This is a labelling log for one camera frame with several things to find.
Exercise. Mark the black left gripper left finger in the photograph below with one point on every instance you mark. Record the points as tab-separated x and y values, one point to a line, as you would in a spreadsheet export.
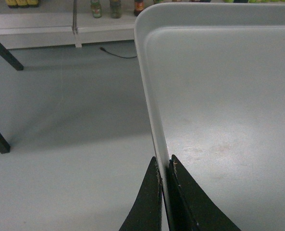
146	212

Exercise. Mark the grey rectangular serving tray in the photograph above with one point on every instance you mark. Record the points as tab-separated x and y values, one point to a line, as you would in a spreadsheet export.
214	80

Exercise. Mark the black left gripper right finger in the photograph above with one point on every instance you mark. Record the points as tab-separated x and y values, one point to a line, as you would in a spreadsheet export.
188	207

